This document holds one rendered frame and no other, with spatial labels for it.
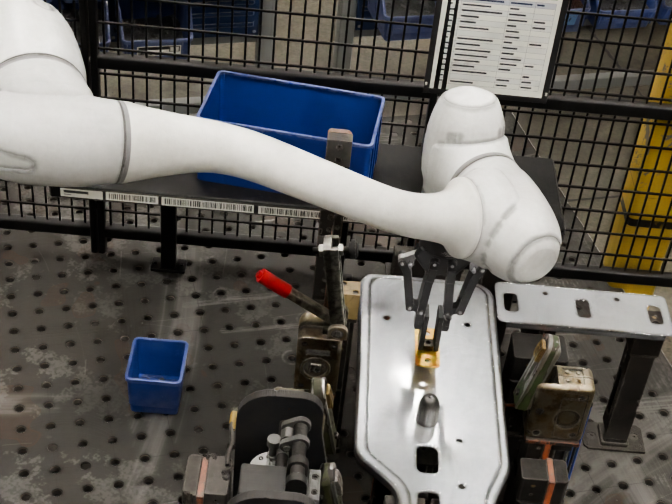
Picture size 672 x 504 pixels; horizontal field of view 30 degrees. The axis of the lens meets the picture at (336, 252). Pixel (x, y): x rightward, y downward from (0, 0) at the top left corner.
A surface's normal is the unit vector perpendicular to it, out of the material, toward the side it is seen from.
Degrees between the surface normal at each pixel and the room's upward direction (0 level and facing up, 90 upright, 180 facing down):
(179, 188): 0
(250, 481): 0
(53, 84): 16
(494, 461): 0
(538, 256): 92
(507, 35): 90
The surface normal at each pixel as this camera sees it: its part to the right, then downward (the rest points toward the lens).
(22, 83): 0.15, -0.67
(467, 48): -0.04, 0.63
